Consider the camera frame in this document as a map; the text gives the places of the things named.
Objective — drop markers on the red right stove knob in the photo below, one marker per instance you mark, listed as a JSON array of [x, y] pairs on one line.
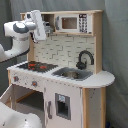
[[34, 83]]

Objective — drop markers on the grey toy sink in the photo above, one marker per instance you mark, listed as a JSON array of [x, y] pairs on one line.
[[73, 74]]

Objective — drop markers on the white microwave door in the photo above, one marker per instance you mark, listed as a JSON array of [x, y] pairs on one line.
[[73, 23]]

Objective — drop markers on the white dishwasher door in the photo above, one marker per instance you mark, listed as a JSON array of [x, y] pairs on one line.
[[63, 106]]

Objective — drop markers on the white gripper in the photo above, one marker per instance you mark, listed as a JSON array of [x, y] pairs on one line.
[[34, 22]]

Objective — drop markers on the white oven door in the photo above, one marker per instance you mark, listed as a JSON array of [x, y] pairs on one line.
[[6, 98]]

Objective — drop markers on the wooden toy kitchen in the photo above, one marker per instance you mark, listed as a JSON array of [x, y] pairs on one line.
[[62, 49]]

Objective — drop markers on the red stove knob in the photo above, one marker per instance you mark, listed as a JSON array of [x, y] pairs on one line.
[[16, 78], [34, 83]]

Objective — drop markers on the black toy stovetop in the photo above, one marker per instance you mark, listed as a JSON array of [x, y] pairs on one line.
[[37, 66]]

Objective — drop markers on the black toy faucet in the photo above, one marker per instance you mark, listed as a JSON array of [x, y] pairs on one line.
[[82, 63]]

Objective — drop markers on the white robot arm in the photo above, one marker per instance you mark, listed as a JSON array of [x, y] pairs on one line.
[[19, 31]]

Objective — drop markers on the red left stove knob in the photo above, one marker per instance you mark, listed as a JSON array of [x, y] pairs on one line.
[[16, 78]]

